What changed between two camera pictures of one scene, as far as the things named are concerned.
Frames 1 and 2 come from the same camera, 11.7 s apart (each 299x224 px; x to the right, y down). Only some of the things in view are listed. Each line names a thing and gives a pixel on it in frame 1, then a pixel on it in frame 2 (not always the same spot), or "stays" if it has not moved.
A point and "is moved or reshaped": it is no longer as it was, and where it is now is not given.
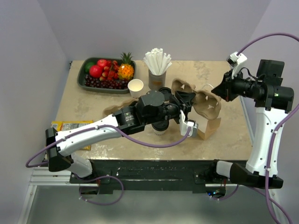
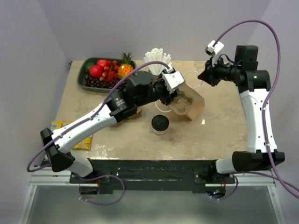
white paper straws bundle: x=158 y=62 stays
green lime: x=88 y=66 stays
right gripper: x=225 y=90 to x=209 y=75
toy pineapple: x=126 y=71 stays
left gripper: x=186 y=99 to x=168 y=97
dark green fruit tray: x=81 y=77 stays
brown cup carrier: x=206 y=103 is moved or reshaped
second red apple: x=96 y=71 stays
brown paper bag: x=210 y=127 to x=199 y=102
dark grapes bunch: x=113 y=84 stays
